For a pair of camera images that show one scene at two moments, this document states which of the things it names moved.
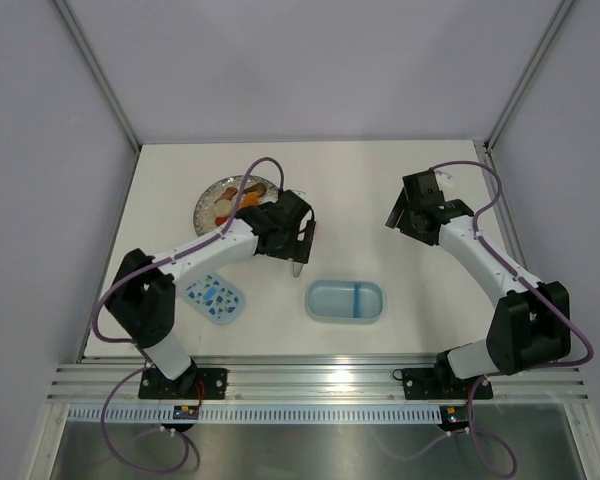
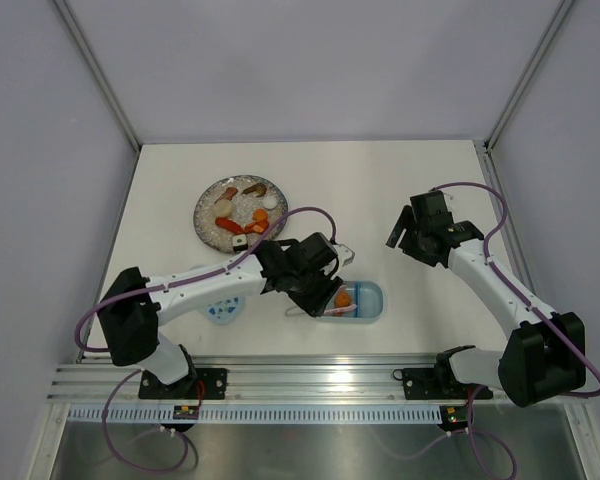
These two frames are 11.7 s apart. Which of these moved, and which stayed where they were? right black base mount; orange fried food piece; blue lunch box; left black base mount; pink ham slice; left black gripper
Moved: orange fried food piece; left black gripper
Stayed: pink ham slice; left black base mount; blue lunch box; right black base mount
